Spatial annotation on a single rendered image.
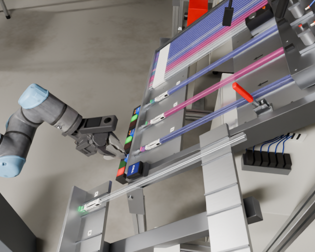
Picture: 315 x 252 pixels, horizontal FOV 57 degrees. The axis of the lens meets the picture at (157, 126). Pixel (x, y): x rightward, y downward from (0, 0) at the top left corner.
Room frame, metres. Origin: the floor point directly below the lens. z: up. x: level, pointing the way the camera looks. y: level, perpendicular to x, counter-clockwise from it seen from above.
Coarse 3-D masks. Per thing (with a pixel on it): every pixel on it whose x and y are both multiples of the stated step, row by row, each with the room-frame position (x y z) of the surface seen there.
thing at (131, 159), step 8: (152, 56) 1.09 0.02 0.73; (152, 64) 1.03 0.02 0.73; (144, 96) 0.82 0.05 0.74; (144, 104) 0.79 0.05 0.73; (144, 112) 0.75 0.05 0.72; (136, 128) 0.66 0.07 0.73; (136, 136) 0.63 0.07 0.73; (136, 144) 0.60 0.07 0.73; (136, 152) 0.57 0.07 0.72; (128, 160) 0.53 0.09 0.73
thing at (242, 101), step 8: (280, 80) 0.52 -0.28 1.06; (288, 80) 0.51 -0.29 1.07; (264, 88) 0.52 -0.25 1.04; (272, 88) 0.51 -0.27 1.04; (256, 96) 0.52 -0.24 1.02; (232, 104) 0.53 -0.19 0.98; (240, 104) 0.52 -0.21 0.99; (216, 112) 0.53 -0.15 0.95; (224, 112) 0.52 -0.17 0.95; (200, 120) 0.54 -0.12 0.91; (208, 120) 0.53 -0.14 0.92; (184, 128) 0.54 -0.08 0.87; (192, 128) 0.53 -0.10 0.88; (168, 136) 0.55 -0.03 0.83
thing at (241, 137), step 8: (232, 136) 0.37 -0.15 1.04; (240, 136) 0.36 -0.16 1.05; (216, 144) 0.37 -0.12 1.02; (224, 144) 0.36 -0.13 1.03; (232, 144) 0.36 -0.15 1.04; (200, 152) 0.37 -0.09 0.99; (208, 152) 0.36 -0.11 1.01; (216, 152) 0.36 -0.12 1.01; (184, 160) 0.36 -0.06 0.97; (192, 160) 0.36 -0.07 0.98; (168, 168) 0.36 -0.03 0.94; (176, 168) 0.36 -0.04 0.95; (152, 176) 0.36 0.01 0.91; (160, 176) 0.36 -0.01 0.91; (128, 184) 0.37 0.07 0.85; (136, 184) 0.36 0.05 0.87; (144, 184) 0.36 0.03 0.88; (112, 192) 0.37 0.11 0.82; (120, 192) 0.36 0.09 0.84; (104, 200) 0.36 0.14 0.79; (80, 208) 0.37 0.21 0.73
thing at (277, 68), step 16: (256, 48) 0.70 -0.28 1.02; (272, 48) 0.66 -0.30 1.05; (240, 64) 0.68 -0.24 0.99; (272, 64) 0.60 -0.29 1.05; (240, 80) 0.61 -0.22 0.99; (256, 80) 0.58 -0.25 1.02; (272, 80) 0.54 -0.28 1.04; (240, 96) 0.55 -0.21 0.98; (272, 96) 0.49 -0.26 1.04; (288, 96) 0.47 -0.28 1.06; (304, 96) 0.45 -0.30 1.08; (240, 112) 0.50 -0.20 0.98
